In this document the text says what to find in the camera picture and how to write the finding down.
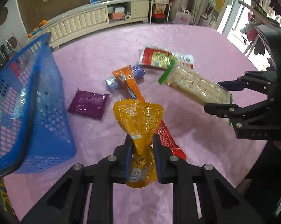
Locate orange snack stick packet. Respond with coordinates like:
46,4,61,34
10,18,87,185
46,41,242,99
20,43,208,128
113,65,145,102

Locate red snack packet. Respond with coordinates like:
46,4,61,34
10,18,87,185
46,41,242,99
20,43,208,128
155,120,186,160

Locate oranges on cabinet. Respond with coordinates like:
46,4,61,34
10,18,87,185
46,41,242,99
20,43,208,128
27,20,47,38

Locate cracker pack with green seal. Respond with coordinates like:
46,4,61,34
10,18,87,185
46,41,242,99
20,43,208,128
158,60,233,127

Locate blue Doublemint gum pack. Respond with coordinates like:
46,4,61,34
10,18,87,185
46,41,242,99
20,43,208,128
105,65,145,93

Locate pink quilted mat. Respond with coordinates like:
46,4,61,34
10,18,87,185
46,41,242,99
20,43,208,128
4,24,265,223

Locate cream TV cabinet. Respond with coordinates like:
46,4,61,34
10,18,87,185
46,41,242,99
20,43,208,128
27,0,149,48

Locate pink shopping bag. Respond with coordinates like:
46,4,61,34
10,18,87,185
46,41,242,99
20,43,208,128
172,7,192,25

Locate orange-yellow snack pouch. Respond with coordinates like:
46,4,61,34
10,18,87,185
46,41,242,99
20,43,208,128
113,100,163,188

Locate blue plastic basket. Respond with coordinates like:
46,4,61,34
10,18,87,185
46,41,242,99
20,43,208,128
0,33,76,178

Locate red and yellow snack bag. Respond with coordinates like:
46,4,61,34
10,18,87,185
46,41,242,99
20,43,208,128
138,46,194,70

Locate purple snack packet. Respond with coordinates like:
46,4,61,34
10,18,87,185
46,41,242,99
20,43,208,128
67,89,110,120

